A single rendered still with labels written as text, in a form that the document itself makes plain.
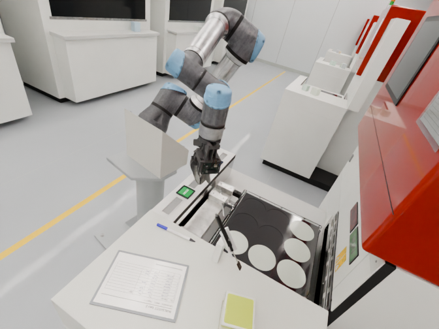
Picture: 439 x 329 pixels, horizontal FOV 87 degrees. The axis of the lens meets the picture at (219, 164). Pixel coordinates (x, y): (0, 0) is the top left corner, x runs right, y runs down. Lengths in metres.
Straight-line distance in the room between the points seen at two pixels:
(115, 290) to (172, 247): 0.18
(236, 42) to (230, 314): 0.93
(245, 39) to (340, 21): 7.58
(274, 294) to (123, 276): 0.42
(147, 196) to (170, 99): 0.56
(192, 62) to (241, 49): 0.35
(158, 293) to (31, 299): 1.28
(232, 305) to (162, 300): 0.18
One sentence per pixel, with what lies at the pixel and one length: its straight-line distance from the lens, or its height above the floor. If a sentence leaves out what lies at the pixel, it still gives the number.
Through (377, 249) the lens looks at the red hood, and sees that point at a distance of 0.61.
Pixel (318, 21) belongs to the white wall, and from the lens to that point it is 8.61.
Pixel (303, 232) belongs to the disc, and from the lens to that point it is 1.05.
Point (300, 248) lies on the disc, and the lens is 0.99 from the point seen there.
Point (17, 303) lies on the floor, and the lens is 1.92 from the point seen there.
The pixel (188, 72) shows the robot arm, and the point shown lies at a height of 1.41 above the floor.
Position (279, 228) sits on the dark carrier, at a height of 0.90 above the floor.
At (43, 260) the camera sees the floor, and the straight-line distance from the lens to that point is 2.02.
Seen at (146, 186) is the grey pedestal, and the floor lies 0.70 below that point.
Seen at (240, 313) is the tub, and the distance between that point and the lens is 0.64.
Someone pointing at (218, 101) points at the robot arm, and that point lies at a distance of 0.64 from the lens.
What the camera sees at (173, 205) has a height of 0.96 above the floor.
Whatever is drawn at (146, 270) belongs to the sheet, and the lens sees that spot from 0.73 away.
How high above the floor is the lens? 1.61
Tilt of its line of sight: 36 degrees down
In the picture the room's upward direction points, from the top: 13 degrees clockwise
